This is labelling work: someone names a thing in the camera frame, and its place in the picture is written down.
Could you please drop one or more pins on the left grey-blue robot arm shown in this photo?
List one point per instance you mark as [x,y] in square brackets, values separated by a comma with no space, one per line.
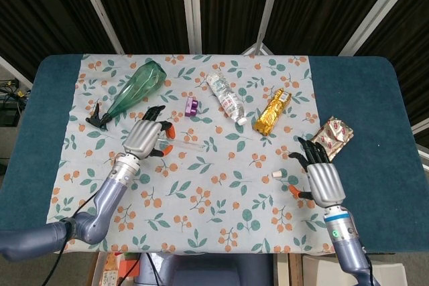
[97,209]

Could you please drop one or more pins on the cardboard box with packages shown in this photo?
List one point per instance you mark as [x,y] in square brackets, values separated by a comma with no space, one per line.
[112,271]

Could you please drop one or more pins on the grey-blue robot torso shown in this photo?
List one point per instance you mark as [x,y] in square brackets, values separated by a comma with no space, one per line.
[207,271]

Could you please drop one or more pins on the small white cap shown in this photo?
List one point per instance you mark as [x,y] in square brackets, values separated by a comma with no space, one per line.
[276,175]

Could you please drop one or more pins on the white storage box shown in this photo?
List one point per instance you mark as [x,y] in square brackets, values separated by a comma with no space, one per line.
[318,271]

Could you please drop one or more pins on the clear glass tube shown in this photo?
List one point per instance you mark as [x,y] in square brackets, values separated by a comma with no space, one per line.
[187,144]

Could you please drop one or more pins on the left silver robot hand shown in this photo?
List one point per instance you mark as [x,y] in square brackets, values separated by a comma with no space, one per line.
[142,137]

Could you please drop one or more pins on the green plastic spray bottle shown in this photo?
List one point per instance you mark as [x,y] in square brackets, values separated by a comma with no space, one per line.
[134,91]

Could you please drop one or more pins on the gold foil snack package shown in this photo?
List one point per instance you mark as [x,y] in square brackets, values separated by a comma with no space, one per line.
[273,112]

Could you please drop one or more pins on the clear plastic water bottle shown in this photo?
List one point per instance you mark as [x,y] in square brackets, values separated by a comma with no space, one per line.
[228,98]

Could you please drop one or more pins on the white partition frame post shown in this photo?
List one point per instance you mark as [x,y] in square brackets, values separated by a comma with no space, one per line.
[99,8]
[375,11]
[268,8]
[192,8]

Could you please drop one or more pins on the floral orange green tablecloth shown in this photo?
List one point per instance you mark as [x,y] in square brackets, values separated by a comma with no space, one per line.
[218,205]

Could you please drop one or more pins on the purple toy block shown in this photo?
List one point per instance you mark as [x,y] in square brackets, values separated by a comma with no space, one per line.
[191,107]

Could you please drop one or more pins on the teal table cover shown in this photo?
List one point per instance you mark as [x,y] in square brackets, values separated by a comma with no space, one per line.
[362,105]

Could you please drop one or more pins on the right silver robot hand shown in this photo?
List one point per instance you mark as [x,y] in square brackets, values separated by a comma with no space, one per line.
[325,182]

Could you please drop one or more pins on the silver red snack package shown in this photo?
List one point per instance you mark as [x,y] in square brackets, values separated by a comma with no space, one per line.
[336,132]

